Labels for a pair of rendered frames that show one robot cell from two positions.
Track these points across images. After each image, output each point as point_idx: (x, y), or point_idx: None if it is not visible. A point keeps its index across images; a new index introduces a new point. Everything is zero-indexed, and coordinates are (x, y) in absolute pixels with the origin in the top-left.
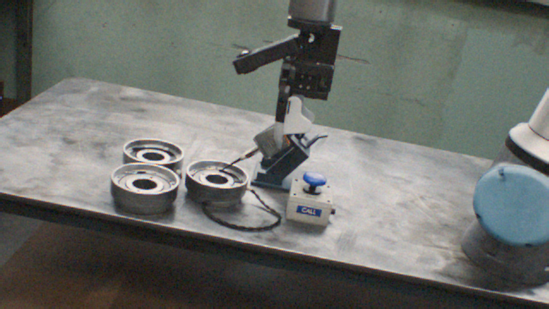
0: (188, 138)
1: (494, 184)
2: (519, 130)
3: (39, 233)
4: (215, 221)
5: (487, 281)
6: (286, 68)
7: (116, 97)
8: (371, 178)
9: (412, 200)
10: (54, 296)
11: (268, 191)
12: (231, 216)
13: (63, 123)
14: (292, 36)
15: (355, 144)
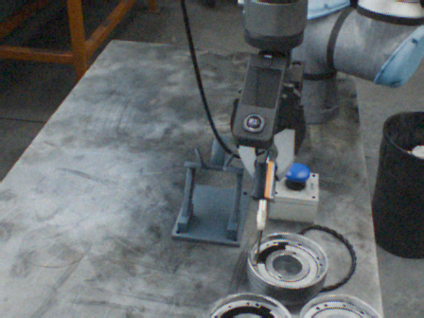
0: (105, 310)
1: (413, 52)
2: (392, 7)
3: None
4: (348, 278)
5: (346, 123)
6: (299, 95)
7: None
8: (178, 149)
9: (220, 132)
10: None
11: (253, 233)
12: (331, 266)
13: None
14: (266, 60)
15: (77, 146)
